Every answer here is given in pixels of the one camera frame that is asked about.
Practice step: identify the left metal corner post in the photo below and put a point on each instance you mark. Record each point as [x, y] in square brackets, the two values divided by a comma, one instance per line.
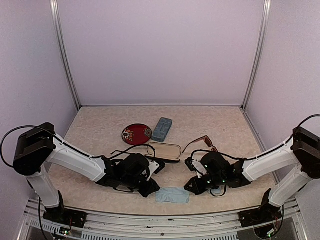
[63, 53]

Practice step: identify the light blue cleaning cloth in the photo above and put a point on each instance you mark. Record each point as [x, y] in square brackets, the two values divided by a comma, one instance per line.
[175, 195]

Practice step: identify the blue-grey hard glasses case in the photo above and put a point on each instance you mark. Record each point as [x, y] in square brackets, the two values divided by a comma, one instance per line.
[162, 129]

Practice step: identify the red floral plate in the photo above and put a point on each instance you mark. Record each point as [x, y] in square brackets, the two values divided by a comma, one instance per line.
[136, 134]

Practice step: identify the black glasses case beige lining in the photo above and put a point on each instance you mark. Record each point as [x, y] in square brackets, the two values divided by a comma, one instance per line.
[168, 153]

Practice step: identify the folded blue cloth pouch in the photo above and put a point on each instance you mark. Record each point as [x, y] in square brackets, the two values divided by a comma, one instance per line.
[218, 191]

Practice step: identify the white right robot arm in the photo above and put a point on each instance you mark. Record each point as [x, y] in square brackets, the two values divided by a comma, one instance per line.
[301, 150]

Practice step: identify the metal corner post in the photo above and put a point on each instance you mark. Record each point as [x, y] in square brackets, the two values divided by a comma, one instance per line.
[63, 53]
[258, 53]

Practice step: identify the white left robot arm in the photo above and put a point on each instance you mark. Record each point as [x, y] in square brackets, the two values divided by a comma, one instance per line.
[40, 145]

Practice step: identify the brown tinted sunglasses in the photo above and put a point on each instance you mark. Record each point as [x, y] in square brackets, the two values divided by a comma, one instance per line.
[206, 140]

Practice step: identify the black frame sunglasses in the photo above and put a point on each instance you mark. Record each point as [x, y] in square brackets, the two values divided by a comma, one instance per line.
[117, 153]

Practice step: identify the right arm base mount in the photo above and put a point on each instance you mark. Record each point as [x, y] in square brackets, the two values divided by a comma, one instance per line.
[263, 214]

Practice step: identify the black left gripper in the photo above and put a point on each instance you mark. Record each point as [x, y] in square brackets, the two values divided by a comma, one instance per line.
[153, 186]

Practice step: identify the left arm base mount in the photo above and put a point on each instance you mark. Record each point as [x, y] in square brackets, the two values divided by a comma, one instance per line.
[65, 216]

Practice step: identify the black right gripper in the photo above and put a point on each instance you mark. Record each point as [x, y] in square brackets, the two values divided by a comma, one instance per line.
[197, 188]

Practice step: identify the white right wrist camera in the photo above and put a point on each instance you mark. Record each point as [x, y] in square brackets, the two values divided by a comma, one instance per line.
[195, 166]

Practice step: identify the right metal corner post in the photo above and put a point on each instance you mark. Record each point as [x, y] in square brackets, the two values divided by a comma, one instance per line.
[258, 53]

